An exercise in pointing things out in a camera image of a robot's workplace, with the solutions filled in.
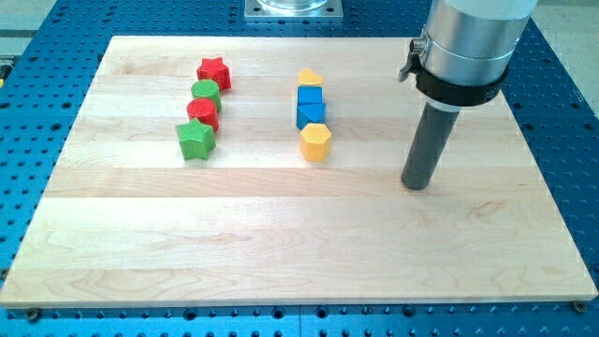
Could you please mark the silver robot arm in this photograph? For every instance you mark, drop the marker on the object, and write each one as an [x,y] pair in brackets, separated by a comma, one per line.
[470,42]

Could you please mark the green star block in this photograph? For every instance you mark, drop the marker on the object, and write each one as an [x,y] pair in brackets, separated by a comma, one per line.
[196,139]

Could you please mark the red star block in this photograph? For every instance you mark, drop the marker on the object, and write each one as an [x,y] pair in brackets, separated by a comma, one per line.
[215,70]

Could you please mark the yellow hexagon block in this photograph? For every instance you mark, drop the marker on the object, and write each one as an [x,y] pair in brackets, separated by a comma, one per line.
[315,142]

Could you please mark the blue triangle block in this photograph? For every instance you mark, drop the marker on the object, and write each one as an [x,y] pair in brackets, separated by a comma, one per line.
[310,114]

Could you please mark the blue cube block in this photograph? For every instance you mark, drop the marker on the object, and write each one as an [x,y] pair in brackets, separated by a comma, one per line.
[307,95]

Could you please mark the yellow heart block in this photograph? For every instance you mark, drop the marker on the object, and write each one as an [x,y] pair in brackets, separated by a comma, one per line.
[307,77]

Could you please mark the wooden board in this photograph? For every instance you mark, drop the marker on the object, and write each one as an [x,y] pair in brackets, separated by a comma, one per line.
[126,221]

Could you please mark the red cylinder block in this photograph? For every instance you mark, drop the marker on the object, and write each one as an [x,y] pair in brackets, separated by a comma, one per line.
[205,111]

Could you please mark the green cylinder block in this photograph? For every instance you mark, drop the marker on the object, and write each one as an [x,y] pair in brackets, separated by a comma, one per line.
[207,89]

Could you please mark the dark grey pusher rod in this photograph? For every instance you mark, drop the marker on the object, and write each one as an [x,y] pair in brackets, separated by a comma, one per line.
[433,130]

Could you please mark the left board clamp screw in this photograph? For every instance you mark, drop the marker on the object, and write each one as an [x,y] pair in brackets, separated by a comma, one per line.
[32,315]

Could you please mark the board clamp screw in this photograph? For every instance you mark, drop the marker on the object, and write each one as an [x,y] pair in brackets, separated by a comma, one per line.
[32,315]
[579,306]

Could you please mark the right board clamp screw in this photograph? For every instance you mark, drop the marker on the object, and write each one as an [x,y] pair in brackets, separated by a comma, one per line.
[579,306]

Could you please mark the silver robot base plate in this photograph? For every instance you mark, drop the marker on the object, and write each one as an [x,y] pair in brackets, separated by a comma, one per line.
[274,10]

